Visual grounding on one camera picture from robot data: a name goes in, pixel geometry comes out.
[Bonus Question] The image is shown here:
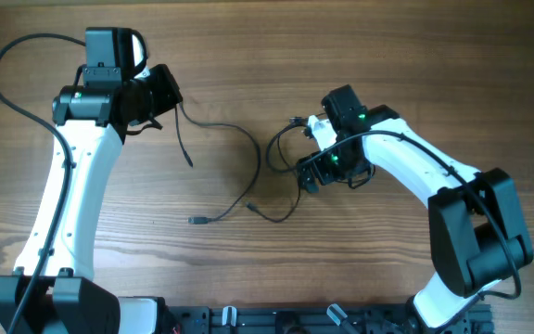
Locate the left camera black cable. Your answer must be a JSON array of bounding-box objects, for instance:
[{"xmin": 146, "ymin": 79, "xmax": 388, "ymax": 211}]
[{"xmin": 0, "ymin": 32, "xmax": 164, "ymax": 334}]

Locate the right camera black cable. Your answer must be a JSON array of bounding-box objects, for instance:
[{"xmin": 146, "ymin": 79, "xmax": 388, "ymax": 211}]
[{"xmin": 265, "ymin": 121, "xmax": 523, "ymax": 334}]

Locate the camera black cable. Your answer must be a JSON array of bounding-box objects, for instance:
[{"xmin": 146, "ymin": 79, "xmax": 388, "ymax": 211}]
[
  {"xmin": 265, "ymin": 121, "xmax": 523, "ymax": 334},
  {"xmin": 0, "ymin": 32, "xmax": 164, "ymax": 334}
]

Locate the black USB cable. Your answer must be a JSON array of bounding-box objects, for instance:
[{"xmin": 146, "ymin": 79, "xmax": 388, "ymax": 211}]
[
  {"xmin": 246, "ymin": 118, "xmax": 308, "ymax": 224},
  {"xmin": 173, "ymin": 101, "xmax": 262, "ymax": 226}
]

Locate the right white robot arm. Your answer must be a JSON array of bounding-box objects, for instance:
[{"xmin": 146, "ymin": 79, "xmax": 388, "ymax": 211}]
[{"xmin": 296, "ymin": 85, "xmax": 534, "ymax": 333}]

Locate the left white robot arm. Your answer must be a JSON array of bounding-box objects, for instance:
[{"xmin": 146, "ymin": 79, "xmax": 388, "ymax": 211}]
[{"xmin": 0, "ymin": 28, "xmax": 183, "ymax": 333}]

